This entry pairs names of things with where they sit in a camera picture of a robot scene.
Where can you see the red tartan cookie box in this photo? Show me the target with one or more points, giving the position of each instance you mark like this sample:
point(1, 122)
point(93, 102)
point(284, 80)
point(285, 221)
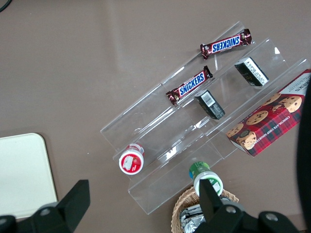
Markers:
point(267, 121)

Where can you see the green yogurt cup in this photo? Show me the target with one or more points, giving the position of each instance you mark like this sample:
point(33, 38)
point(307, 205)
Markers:
point(201, 170)

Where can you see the small black carton box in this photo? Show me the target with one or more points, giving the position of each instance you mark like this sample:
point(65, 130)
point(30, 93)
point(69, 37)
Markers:
point(210, 104)
point(252, 71)

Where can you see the cream plastic tray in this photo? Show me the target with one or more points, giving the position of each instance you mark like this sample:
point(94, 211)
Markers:
point(22, 170)

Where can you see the Snickers chocolate bar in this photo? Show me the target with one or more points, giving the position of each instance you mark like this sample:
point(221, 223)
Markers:
point(226, 44)
point(190, 85)

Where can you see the clear acrylic stepped shelf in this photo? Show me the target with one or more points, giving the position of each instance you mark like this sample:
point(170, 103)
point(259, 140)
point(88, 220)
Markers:
point(145, 116)

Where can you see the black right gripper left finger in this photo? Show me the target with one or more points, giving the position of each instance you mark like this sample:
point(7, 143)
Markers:
point(73, 204)

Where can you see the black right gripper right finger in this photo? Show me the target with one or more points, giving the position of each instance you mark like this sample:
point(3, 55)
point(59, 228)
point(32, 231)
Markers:
point(213, 211)

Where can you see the red lid yogurt cup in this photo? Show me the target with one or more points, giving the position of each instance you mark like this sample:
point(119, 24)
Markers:
point(131, 163)

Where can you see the foil wrapped sandwich stack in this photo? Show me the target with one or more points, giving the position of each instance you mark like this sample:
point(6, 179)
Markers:
point(190, 221)

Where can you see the wicker basket with foil packs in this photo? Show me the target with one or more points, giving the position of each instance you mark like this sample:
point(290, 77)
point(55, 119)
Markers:
point(179, 206)

